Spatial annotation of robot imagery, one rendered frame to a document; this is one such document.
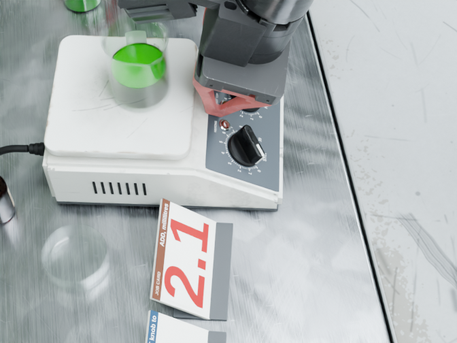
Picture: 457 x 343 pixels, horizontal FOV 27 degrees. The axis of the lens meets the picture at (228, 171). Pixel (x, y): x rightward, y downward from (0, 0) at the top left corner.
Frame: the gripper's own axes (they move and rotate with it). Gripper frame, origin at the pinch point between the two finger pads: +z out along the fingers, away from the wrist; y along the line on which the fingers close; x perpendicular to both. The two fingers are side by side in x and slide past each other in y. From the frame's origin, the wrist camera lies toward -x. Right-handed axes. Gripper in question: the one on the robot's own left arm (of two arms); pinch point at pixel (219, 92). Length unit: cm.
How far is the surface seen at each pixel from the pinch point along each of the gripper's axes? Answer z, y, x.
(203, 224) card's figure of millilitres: 5.4, 10.0, 1.5
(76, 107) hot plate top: 1.7, 4.1, -11.3
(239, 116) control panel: 1.5, 0.8, 2.4
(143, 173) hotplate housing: 1.9, 8.4, -4.8
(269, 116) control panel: 2.3, -0.5, 5.3
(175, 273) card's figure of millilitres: 4.1, 15.5, -0.4
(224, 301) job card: 5.3, 16.4, 4.2
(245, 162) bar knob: 1.0, 5.4, 3.4
